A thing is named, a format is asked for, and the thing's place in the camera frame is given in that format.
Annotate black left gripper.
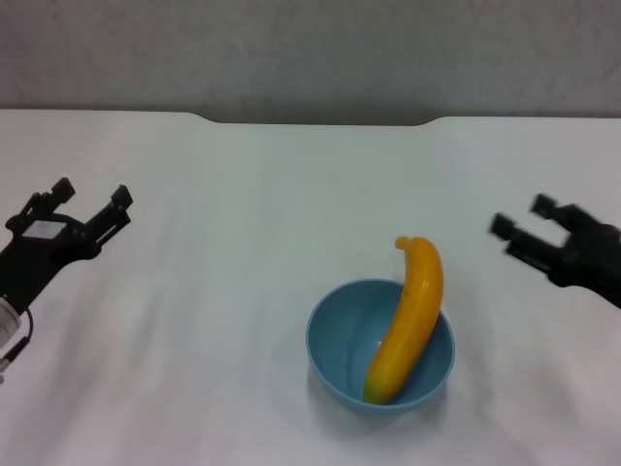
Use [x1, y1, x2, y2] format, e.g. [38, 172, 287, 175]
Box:
[0, 177, 134, 310]

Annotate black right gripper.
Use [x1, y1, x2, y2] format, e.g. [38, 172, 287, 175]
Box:
[486, 193, 621, 310]

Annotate yellow banana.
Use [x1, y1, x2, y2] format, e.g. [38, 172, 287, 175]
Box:
[364, 235, 445, 406]

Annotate blue plastic bowl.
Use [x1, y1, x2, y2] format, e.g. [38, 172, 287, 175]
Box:
[305, 278, 457, 416]

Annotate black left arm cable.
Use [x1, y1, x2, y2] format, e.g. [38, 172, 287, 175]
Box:
[0, 307, 35, 385]

